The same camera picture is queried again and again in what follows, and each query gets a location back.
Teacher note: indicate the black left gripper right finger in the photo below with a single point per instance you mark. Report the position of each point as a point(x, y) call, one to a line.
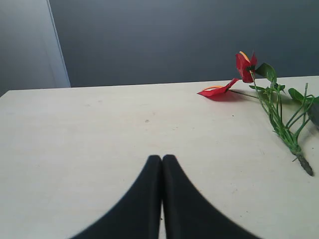
point(187, 214)

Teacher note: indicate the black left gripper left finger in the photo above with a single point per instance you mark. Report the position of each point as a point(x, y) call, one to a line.
point(137, 214)

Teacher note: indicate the artificial red anthurium plant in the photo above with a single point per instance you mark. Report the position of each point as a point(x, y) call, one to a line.
point(263, 80)

